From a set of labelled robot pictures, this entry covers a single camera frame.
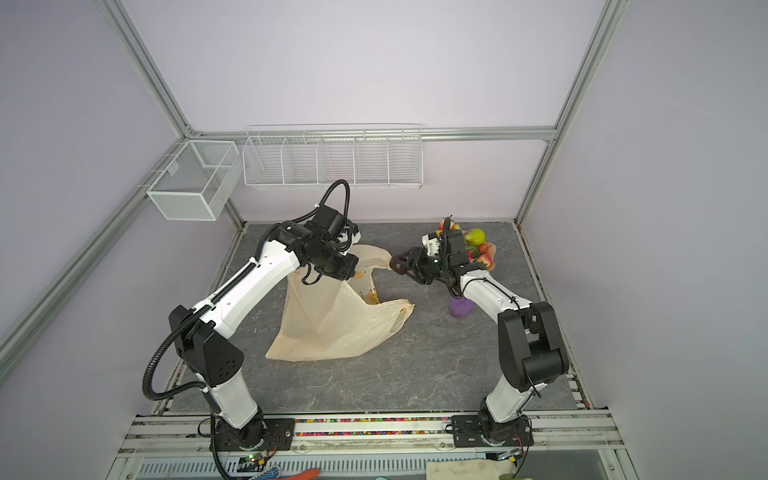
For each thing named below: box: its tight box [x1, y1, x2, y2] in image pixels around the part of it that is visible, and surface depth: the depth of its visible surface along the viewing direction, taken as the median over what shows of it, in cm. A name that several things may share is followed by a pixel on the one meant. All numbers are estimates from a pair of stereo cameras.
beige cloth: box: [426, 459, 517, 480], surface depth 70 cm
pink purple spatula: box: [450, 297, 475, 317], surface depth 98 cm
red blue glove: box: [249, 464, 321, 480], surface depth 70 cm
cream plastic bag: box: [266, 245, 415, 362], surface depth 79 cm
